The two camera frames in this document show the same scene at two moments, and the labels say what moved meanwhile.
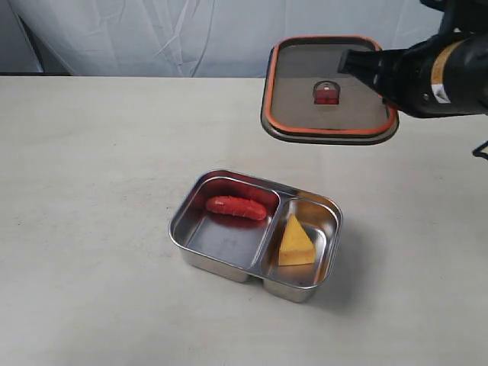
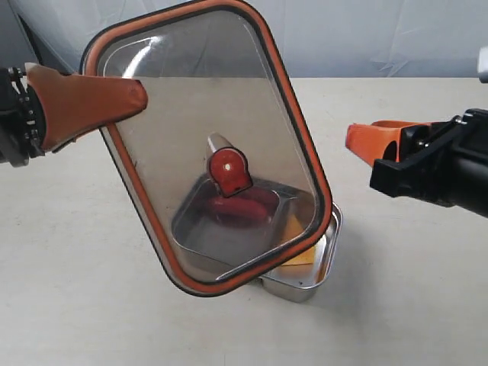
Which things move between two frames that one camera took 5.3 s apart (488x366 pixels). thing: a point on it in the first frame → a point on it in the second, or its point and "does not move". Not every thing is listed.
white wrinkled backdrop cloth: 189,38 does not move
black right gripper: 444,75 → 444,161
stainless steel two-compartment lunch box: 256,230 does not move
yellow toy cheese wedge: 296,247 does not move
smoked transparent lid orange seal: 306,100 → 224,164
